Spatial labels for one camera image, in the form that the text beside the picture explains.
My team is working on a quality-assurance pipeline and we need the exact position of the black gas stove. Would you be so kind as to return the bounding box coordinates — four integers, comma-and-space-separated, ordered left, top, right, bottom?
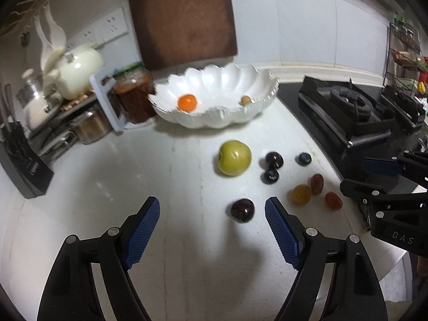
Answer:
277, 75, 428, 174

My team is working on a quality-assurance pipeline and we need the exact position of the glass jar with green lid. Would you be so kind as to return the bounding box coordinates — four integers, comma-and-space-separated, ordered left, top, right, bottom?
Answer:
113, 62, 157, 124

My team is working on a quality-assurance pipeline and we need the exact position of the large dark purple plum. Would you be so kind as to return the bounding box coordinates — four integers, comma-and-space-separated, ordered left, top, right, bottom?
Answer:
230, 198, 255, 224

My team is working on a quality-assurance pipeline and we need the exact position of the white scalloped bowl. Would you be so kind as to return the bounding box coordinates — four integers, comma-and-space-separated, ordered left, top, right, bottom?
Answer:
148, 63, 281, 129

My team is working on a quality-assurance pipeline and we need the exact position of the steel pot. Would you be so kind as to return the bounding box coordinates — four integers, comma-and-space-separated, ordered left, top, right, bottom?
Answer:
68, 107, 112, 145

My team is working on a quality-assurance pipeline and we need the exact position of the black wire spice rack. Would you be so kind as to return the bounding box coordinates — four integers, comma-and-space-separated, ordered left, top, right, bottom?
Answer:
383, 22, 428, 101

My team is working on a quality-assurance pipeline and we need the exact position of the cream kettle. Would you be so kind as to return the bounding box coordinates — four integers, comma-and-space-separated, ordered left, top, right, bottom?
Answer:
43, 43, 105, 100

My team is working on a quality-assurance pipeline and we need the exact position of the wooden trivet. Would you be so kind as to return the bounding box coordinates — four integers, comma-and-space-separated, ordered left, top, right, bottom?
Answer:
62, 95, 95, 110

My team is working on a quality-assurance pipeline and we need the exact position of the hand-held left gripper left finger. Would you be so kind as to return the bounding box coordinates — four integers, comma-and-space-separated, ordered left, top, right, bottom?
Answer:
37, 197, 160, 321

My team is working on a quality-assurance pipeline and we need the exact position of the brown wooden cutting board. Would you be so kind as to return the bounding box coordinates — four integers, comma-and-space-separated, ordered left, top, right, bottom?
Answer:
125, 0, 239, 71

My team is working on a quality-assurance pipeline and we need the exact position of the black knife block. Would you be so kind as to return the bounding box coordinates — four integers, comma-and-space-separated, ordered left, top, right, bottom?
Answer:
0, 120, 54, 198

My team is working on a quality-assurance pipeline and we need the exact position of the green plum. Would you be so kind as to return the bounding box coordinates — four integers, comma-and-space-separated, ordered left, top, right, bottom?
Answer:
217, 140, 252, 177

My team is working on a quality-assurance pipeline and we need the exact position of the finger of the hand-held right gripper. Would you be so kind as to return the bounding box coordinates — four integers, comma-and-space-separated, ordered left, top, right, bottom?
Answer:
363, 152, 428, 188
340, 179, 428, 208

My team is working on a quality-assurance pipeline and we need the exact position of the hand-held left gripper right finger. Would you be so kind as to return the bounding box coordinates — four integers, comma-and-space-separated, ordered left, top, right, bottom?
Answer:
265, 197, 390, 321

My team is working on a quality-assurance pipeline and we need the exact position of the orange mandarin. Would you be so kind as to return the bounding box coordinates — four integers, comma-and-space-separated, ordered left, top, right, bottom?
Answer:
177, 94, 198, 112

